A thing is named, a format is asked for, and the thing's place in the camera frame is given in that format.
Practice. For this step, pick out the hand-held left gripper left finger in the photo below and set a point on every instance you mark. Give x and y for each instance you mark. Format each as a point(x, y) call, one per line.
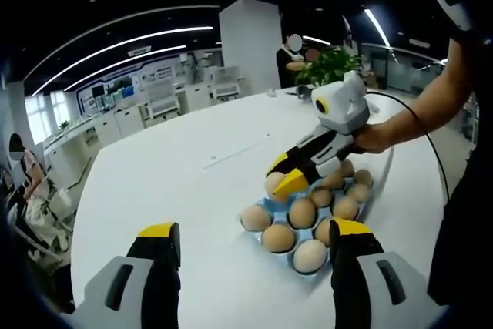
point(127, 290)

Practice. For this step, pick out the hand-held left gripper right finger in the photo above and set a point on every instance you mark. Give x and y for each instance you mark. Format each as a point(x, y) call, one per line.
point(385, 290)

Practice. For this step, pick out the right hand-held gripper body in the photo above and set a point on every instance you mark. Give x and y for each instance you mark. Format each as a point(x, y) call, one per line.
point(346, 109)

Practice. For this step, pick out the single brown egg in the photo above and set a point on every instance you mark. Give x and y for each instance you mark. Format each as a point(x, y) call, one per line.
point(272, 184)

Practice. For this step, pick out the blue egg tray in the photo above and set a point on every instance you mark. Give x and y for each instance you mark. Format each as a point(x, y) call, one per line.
point(304, 232)

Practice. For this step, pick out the cluster of brown eggs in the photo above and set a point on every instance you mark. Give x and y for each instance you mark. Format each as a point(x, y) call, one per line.
point(278, 238)

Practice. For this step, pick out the person's right hand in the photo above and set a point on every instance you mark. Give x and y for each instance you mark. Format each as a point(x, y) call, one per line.
point(381, 138)

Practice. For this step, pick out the dark grey device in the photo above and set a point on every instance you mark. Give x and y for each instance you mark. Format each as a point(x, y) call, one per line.
point(303, 92)

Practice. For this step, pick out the green potted plant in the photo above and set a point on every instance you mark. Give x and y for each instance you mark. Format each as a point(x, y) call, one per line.
point(331, 65)

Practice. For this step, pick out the long ceiling light strip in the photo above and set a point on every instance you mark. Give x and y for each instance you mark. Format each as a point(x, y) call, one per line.
point(127, 60)
point(377, 27)
point(146, 38)

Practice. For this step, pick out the white chair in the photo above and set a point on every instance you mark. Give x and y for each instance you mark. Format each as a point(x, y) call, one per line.
point(163, 99)
point(58, 209)
point(225, 82)

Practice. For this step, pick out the person's torso in black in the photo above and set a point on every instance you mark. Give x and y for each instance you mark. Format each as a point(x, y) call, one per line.
point(462, 209)

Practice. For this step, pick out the white table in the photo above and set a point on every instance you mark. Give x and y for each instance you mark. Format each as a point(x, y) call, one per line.
point(154, 175)

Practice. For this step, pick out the white square pillar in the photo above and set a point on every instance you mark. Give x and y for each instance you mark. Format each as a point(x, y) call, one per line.
point(246, 44)

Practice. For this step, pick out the white cabinet row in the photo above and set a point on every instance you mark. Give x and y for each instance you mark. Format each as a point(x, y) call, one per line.
point(108, 125)

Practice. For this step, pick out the bright window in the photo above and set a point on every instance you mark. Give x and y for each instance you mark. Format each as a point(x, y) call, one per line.
point(38, 117)

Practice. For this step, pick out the blue framed wall display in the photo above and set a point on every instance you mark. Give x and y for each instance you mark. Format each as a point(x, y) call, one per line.
point(115, 88)

